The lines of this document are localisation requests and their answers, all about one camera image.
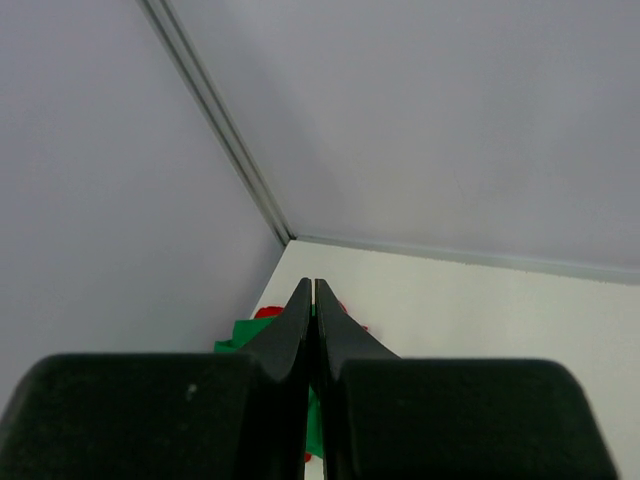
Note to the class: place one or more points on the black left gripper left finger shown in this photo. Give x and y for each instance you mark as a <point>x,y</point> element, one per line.
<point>239,415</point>

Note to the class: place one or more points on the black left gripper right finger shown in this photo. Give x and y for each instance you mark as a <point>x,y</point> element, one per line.
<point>385,417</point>

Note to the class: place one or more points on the green t shirt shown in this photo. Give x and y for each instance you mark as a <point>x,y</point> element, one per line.
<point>243,331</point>

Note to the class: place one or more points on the red t shirt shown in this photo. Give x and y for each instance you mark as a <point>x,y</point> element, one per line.
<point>314,442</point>

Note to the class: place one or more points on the left rear frame post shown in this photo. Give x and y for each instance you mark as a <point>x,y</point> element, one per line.
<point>183,54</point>

